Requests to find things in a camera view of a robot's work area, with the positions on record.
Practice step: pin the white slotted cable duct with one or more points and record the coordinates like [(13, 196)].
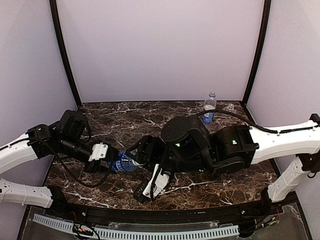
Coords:
[(135, 231)]

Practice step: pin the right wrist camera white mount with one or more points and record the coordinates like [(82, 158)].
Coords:
[(150, 189)]

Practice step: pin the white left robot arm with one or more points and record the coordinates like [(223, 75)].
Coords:
[(69, 136)]

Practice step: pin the white water bottle cap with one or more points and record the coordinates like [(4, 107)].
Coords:
[(137, 164)]

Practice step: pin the black vertical frame post left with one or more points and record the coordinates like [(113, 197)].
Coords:
[(63, 51)]

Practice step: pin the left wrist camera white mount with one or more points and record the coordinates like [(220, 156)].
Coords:
[(99, 151)]

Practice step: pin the clear bottle white cap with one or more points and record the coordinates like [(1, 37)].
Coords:
[(230, 110)]

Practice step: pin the black table edge rail right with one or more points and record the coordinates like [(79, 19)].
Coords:
[(275, 167)]

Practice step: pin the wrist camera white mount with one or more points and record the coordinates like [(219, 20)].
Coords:
[(99, 151), (150, 189)]

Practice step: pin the black front table rail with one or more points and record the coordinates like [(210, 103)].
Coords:
[(239, 213)]

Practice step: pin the black vertical frame post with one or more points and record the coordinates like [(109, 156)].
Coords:
[(258, 50), (63, 51)]

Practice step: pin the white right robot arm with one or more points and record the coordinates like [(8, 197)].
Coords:
[(186, 146)]

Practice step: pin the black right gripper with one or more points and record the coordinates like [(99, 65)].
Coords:
[(145, 149)]

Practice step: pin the blue label water bottle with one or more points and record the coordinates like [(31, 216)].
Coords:
[(123, 163)]

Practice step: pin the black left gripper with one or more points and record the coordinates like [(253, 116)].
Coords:
[(110, 155)]

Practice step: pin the black vertical frame post right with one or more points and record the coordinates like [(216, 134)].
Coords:
[(258, 50)]

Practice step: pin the pepsi bottle blue cap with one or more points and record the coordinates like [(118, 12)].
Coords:
[(209, 104)]

